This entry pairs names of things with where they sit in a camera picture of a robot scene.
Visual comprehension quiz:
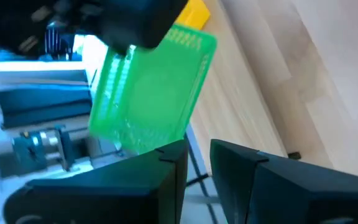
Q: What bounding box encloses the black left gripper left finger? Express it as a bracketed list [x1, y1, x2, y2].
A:
[2, 139, 189, 224]

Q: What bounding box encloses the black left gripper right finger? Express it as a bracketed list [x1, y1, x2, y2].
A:
[209, 138, 358, 224]

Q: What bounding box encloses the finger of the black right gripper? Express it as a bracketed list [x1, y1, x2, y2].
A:
[98, 0, 190, 55]

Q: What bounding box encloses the yellow plastic basket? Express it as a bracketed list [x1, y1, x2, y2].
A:
[175, 0, 211, 31]

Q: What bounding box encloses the green plastic basket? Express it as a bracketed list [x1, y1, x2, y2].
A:
[88, 24, 218, 156]

